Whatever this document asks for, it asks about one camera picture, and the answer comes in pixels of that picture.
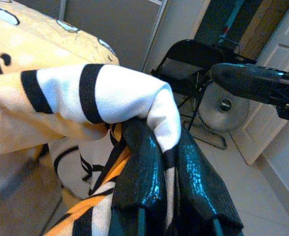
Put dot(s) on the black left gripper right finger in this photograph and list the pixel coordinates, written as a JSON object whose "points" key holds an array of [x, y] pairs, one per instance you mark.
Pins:
{"points": [[198, 191]]}

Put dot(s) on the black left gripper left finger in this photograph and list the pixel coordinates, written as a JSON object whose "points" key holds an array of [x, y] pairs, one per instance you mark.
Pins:
{"points": [[139, 172]]}

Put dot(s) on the white black orange striped cloth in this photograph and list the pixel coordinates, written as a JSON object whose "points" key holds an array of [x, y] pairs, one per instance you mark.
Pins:
{"points": [[122, 88]]}

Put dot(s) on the round grey floor fan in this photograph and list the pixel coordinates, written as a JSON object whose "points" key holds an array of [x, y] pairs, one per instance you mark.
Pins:
{"points": [[233, 115]]}

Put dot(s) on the white panelled door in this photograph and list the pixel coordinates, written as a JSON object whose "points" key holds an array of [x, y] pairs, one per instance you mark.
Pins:
{"points": [[282, 37]]}

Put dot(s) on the black folding chair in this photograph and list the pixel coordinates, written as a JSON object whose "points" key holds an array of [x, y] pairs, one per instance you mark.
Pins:
{"points": [[191, 51]]}

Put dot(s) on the brown wooden cabinet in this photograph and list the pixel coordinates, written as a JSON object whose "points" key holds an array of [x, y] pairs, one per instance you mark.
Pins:
{"points": [[265, 24]]}

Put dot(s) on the yellow cartoon print blanket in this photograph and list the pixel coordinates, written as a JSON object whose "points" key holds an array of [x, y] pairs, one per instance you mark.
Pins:
{"points": [[36, 44]]}

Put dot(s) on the white door frame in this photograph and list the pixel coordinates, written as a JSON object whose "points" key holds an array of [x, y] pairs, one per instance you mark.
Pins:
{"points": [[179, 24]]}

